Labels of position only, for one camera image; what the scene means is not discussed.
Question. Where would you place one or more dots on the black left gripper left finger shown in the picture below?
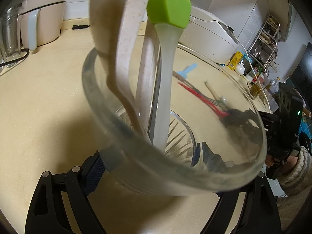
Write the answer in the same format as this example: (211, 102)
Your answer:
(47, 213)

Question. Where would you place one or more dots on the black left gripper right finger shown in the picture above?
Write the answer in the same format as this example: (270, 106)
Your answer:
(259, 213)

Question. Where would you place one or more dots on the red utensil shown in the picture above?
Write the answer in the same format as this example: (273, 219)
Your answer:
(218, 112)

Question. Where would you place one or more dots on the wooden chopstick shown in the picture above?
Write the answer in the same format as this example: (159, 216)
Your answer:
(212, 91)

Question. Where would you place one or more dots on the blue plastic spoon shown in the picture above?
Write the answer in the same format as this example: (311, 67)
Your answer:
(184, 73)

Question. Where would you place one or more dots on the clear glass cup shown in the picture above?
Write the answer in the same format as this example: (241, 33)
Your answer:
(204, 152)

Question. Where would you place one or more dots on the green silicone brush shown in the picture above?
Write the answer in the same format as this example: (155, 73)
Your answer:
(170, 18)

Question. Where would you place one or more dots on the beige rice paddle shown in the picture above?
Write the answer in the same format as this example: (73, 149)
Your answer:
(114, 27)

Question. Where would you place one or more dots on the metal kitchen rack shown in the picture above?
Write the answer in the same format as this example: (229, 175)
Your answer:
(263, 49)

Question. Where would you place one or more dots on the right hand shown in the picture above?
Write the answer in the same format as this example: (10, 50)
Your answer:
(290, 162)

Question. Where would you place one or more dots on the glass jar yellow contents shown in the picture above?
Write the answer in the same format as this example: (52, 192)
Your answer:
(255, 90)

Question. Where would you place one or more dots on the small white pot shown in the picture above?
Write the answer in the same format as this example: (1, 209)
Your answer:
(240, 69)

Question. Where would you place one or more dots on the yellow box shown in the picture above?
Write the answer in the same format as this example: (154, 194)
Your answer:
(236, 58)

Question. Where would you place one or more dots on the white rice cooker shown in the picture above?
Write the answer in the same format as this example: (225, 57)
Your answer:
(209, 36)

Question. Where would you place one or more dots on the clear glass jar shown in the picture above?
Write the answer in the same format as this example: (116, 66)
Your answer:
(10, 34)

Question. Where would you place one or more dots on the beige air fryer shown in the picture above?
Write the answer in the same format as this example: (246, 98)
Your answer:
(41, 22)

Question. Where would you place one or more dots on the black power cable plug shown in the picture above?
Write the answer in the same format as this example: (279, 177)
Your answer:
(80, 26)

